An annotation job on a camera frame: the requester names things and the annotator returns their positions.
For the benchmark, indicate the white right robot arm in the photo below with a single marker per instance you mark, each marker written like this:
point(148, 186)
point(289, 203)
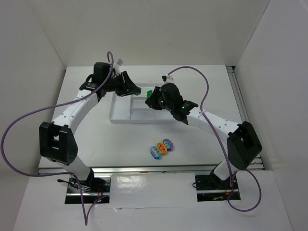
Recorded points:
point(191, 114)

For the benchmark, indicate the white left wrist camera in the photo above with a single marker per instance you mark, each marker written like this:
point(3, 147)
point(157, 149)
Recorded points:
point(117, 66)

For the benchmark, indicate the green lego brick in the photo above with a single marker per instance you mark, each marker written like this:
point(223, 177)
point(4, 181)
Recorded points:
point(149, 93)

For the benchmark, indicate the aluminium right side rail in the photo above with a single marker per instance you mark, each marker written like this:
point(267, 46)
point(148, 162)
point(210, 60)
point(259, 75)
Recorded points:
point(240, 96)

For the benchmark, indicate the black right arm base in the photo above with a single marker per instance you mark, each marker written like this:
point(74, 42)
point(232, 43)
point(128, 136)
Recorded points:
point(211, 189)

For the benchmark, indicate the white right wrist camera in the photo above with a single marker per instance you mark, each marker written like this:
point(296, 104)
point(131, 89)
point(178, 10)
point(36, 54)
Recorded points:
point(168, 79)

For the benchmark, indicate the white divided plastic tray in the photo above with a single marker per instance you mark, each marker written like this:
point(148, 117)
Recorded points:
point(133, 110)

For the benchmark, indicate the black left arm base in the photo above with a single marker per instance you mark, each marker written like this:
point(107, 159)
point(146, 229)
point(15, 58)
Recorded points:
point(99, 192)

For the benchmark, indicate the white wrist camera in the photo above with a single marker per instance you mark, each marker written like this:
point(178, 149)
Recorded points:
point(117, 66)
point(168, 79)

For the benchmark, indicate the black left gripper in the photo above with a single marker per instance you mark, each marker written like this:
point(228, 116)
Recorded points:
point(123, 83)

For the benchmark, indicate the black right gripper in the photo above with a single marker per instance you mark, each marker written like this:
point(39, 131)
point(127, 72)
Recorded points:
point(157, 96)

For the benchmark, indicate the yellow butterfly lego piece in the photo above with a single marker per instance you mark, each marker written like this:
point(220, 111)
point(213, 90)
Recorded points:
point(162, 148)

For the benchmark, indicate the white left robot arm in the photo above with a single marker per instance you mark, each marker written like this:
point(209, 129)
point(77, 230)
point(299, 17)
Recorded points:
point(56, 139)

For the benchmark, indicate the purple flower lego piece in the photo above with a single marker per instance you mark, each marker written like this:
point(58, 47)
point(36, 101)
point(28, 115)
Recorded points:
point(168, 144)

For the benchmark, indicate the aluminium table edge rail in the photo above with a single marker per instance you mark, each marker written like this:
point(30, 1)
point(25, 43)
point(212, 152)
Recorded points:
point(196, 168)

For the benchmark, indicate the teal frog lego piece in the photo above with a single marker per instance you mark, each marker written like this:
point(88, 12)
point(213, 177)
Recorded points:
point(156, 154)

